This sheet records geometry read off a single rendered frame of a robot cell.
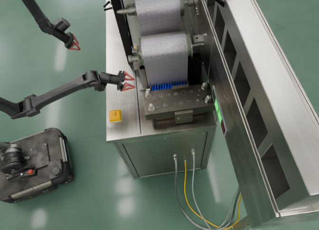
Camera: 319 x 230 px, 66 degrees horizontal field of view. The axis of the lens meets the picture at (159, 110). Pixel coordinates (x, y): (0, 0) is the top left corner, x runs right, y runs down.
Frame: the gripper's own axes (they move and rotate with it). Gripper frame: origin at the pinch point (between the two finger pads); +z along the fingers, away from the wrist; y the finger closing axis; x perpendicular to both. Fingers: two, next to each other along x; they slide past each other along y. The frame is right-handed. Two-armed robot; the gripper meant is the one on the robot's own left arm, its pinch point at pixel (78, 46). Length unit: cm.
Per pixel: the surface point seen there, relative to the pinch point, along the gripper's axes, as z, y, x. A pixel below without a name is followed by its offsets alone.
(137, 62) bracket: 8, -40, -32
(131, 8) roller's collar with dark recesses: -8, -22, -48
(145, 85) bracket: 26, -42, -24
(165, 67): 11, -53, -45
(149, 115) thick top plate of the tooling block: 16, -69, -22
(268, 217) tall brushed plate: -6, -139, -56
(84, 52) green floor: 86, 113, 60
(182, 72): 21, -55, -49
